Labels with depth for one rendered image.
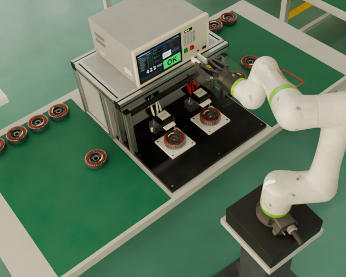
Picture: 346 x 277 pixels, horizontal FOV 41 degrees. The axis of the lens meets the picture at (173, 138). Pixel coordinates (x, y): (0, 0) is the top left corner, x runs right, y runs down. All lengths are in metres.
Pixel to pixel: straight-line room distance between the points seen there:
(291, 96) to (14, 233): 1.38
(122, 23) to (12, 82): 2.16
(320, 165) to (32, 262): 1.27
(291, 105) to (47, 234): 1.25
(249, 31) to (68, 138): 1.38
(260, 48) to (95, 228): 1.54
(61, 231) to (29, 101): 1.99
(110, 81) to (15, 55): 2.41
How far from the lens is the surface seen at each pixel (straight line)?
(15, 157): 2.58
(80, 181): 2.36
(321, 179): 1.85
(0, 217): 2.37
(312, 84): 2.79
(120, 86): 2.23
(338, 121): 1.62
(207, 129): 2.44
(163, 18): 2.27
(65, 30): 4.74
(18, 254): 2.23
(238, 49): 3.00
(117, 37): 2.19
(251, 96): 1.98
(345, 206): 3.20
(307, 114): 1.58
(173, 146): 2.33
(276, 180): 1.86
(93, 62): 2.41
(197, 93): 2.44
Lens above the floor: 2.56
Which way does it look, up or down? 48 degrees down
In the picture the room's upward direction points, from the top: 6 degrees counter-clockwise
